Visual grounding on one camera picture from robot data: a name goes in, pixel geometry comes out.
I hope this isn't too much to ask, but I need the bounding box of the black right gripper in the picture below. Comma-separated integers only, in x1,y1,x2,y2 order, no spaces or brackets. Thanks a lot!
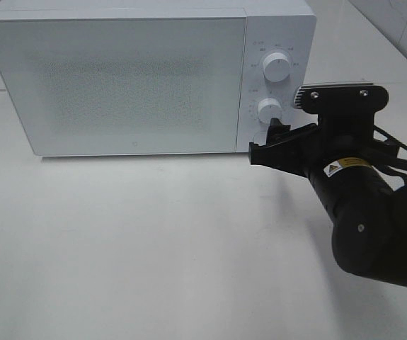
248,111,399,177

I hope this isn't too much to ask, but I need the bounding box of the round white door button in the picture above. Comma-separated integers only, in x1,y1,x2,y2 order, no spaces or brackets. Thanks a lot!
252,131,267,145

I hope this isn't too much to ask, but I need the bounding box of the white microwave knob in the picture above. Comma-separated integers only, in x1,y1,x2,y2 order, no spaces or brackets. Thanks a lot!
257,98,282,124
262,51,291,82

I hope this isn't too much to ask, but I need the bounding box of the white microwave door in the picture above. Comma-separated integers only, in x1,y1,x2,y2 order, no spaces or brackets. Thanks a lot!
0,18,245,156

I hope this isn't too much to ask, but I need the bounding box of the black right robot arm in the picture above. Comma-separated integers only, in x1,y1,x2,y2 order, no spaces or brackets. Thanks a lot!
248,115,407,287

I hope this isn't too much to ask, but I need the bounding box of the white microwave oven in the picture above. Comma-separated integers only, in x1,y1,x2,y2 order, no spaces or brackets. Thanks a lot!
0,1,316,157

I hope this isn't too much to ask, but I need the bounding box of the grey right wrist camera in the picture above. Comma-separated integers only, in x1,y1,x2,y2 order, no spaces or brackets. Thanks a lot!
293,82,389,115

